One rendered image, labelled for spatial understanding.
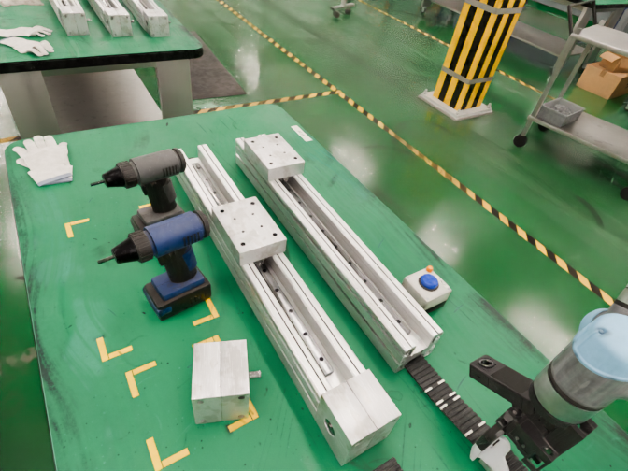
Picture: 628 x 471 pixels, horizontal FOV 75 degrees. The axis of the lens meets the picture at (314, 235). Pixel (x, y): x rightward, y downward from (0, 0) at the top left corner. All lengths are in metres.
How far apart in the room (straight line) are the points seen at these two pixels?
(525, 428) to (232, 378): 0.45
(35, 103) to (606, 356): 2.18
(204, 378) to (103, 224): 0.56
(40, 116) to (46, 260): 1.28
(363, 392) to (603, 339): 0.36
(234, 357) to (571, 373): 0.49
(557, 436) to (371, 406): 0.26
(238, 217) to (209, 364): 0.35
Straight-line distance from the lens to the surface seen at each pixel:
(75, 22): 2.32
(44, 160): 1.38
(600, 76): 5.62
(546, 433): 0.72
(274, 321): 0.79
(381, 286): 0.92
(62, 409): 0.86
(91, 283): 1.01
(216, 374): 0.73
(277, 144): 1.19
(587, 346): 0.58
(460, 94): 3.92
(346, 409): 0.71
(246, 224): 0.91
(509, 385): 0.71
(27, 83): 2.22
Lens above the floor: 1.51
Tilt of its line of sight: 43 degrees down
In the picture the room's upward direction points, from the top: 10 degrees clockwise
